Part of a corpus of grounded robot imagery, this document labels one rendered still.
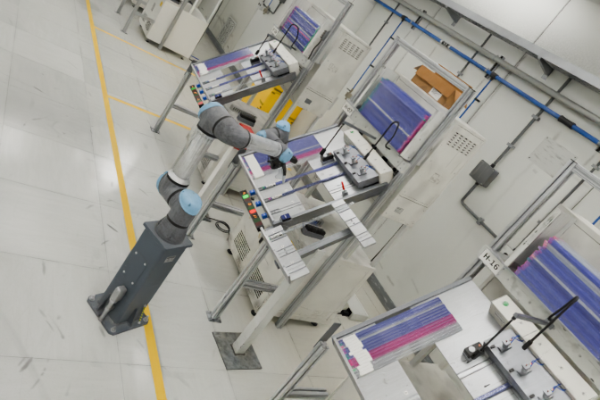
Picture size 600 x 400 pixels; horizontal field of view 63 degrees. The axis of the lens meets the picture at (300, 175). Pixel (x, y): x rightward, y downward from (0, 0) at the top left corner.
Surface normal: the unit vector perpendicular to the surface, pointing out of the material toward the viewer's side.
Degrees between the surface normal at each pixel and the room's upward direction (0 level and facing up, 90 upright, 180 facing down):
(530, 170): 90
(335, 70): 90
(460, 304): 44
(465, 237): 91
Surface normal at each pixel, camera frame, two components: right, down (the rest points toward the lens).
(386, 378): -0.11, -0.75
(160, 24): 0.37, 0.57
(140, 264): -0.49, -0.01
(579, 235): -0.74, -0.30
